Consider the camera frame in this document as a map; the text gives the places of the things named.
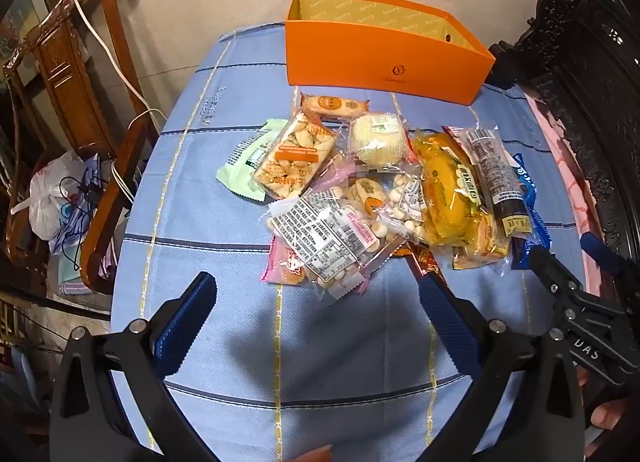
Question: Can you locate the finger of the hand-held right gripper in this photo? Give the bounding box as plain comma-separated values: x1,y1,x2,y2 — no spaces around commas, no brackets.
580,232,640,290
529,245,586,303

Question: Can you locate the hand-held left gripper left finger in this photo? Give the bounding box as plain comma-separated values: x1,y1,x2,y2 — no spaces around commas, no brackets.
49,271,218,462

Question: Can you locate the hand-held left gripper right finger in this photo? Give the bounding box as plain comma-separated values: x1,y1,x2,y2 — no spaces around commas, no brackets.
419,269,587,462

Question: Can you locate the blue snack packet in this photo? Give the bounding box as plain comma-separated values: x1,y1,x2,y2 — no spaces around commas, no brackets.
510,152,553,270

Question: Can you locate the clear packet of white balls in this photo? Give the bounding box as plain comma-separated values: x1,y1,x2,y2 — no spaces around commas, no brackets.
375,169,436,248

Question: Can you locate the yellow cake packet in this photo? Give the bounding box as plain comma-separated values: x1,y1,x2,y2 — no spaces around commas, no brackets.
410,129,501,248

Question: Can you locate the green snack packet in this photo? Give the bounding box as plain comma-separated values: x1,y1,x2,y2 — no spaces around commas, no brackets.
216,118,291,202

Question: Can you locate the white round cake packet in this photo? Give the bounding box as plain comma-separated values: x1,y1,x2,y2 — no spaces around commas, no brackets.
348,111,408,172

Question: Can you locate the orange cookie packet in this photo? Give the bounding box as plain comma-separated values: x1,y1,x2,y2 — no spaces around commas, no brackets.
300,92,373,121

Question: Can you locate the orange cardboard box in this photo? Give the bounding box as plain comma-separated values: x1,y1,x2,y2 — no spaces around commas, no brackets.
284,0,497,107

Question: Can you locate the person's right hand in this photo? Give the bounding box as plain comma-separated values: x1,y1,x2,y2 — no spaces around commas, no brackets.
575,372,636,435

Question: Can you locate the person's left hand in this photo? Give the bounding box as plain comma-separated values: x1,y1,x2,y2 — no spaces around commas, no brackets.
280,444,335,462

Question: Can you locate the pink cloth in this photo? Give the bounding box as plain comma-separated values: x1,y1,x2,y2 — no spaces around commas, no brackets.
520,87,616,303

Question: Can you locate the red-brown stick snack packet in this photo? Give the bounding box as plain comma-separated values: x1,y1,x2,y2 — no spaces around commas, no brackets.
392,239,443,278

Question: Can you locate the yellow bread packet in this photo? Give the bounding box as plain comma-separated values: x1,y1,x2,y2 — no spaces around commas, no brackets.
452,212,513,273

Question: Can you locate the pink snack packet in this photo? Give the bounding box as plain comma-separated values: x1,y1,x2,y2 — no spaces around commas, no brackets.
261,237,321,288

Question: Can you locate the dark stick snack packet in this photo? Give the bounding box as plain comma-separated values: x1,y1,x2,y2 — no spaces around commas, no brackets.
442,125,536,238

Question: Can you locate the blue striped tablecloth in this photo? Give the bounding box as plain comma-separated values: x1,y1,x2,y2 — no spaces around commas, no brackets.
109,25,601,462

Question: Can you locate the small orange cake packet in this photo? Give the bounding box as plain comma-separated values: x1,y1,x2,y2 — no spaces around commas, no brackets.
345,177,396,218

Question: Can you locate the clear biscuit packet white label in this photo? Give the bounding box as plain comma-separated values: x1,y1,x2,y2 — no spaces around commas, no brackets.
265,187,406,300

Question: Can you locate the dark carved wooden furniture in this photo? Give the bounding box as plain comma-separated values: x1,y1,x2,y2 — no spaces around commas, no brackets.
487,0,640,283

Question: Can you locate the white plastic bag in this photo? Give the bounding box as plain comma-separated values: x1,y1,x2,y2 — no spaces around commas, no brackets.
27,151,101,243

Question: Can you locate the clear cracker packet orange label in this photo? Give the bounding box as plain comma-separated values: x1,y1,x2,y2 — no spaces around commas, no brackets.
251,111,337,200

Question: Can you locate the carved wooden chair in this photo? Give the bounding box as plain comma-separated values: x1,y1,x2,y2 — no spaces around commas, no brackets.
2,0,168,295

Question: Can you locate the white cable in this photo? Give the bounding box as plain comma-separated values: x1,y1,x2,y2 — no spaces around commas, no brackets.
59,0,168,213

